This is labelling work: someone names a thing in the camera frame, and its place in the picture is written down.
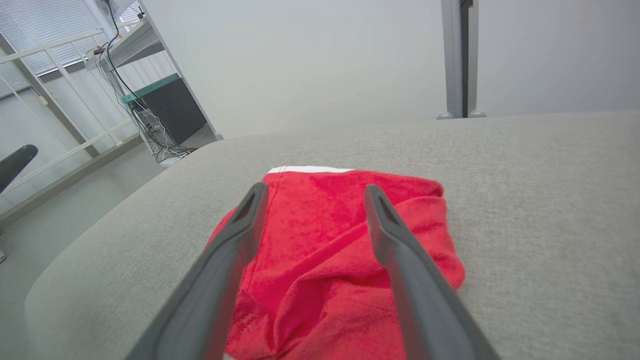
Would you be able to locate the grey partition post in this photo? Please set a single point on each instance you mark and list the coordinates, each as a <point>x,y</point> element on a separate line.
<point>452,50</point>

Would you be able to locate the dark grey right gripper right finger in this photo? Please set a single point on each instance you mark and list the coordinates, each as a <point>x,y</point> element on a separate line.
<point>420,290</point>

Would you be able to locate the black office chair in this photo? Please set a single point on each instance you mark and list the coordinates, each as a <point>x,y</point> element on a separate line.
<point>15,162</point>

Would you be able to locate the metal frame desk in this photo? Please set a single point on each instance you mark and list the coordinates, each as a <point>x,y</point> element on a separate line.
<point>132,45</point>

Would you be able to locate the red shorts with white stripe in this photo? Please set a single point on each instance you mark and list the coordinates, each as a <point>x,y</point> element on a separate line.
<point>320,240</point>

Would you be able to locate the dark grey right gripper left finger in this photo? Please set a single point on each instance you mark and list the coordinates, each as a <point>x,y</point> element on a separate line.
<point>220,265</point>

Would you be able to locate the black computer tower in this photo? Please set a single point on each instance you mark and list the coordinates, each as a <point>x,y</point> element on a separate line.
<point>175,115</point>

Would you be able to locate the white metal railing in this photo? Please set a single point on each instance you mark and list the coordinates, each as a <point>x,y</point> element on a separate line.
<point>50,46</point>

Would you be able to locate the white window blinds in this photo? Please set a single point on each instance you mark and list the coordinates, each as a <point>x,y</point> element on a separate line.
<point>40,20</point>

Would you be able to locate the teal green panel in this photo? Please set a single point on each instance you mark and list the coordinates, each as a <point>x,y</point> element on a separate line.
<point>150,89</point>

